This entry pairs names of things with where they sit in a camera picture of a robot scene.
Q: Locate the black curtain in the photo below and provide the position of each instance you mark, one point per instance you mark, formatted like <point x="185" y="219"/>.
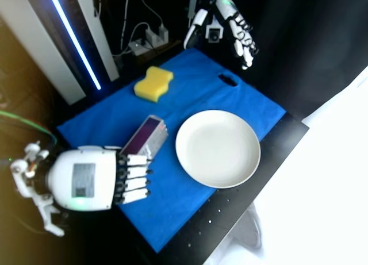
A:
<point x="310" y="46"/>

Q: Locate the yellow sponge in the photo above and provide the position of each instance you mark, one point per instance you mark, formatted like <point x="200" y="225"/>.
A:
<point x="153" y="85"/>

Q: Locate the white power strip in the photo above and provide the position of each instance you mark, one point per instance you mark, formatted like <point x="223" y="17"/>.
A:
<point x="138" y="46"/>

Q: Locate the blue cloth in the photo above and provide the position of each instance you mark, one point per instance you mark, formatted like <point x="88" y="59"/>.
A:
<point x="172" y="213"/>

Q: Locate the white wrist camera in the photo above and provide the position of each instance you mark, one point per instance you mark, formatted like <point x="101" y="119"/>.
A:
<point x="214" y="33"/>

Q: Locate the purple and silver box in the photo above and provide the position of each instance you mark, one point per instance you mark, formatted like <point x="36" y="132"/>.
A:
<point x="146" y="135"/>

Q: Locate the white round plate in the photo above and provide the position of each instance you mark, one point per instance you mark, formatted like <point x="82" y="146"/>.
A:
<point x="218" y="150"/>

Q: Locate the grey charger block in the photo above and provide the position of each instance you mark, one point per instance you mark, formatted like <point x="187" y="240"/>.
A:
<point x="156" y="36"/>

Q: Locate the white pillar with blue light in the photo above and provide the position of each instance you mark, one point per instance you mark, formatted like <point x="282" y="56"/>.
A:
<point x="34" y="46"/>

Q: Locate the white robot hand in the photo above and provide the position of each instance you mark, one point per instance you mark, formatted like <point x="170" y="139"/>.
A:
<point x="230" y="15"/>
<point x="86" y="178"/>

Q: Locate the white crumpled cloth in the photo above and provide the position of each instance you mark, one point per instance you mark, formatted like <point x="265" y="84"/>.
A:
<point x="248" y="227"/>

